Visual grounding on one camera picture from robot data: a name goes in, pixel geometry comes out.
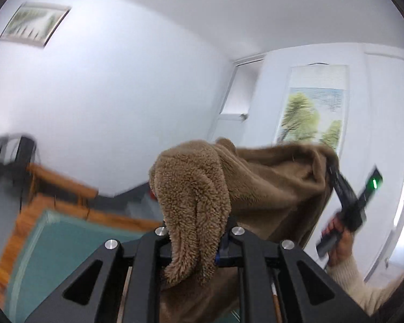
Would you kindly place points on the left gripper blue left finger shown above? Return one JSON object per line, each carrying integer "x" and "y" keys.
{"x": 116, "y": 278}

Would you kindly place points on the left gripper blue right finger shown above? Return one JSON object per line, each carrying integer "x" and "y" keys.
{"x": 281, "y": 283}

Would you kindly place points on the brown fleece sweater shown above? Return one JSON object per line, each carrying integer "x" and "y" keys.
{"x": 276, "y": 192}

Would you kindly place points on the cream sleeve forearm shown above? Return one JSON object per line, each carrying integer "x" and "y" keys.
{"x": 347, "y": 276}

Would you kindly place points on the person right hand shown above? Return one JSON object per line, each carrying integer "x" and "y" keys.
{"x": 344, "y": 248}

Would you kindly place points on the green table mat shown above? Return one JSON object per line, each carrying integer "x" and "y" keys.
{"x": 56, "y": 246}

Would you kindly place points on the tree scroll painting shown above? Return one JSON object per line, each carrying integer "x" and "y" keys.
{"x": 315, "y": 107}

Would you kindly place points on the black metal chair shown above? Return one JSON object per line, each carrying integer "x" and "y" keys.
{"x": 15, "y": 167}

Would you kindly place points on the framed landscape picture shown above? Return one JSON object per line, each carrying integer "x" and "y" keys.
{"x": 34, "y": 23}

